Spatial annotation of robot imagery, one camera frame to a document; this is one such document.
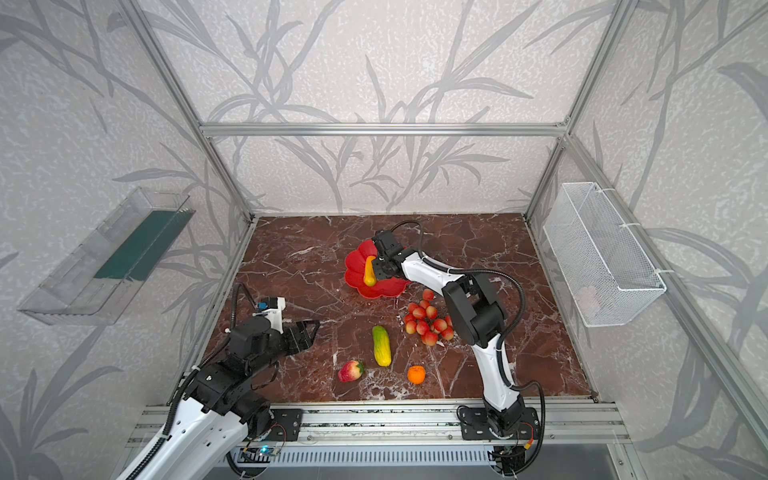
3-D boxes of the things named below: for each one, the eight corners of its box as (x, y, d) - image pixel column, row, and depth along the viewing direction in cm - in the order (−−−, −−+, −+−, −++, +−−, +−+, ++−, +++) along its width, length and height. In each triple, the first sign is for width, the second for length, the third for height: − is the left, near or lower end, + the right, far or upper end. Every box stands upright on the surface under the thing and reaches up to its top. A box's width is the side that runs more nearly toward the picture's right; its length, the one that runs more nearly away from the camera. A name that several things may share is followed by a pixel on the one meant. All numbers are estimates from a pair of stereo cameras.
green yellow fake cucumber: (377, 369, 84) (376, 365, 81) (371, 332, 92) (370, 326, 88) (394, 366, 85) (393, 361, 82) (387, 329, 92) (386, 323, 89)
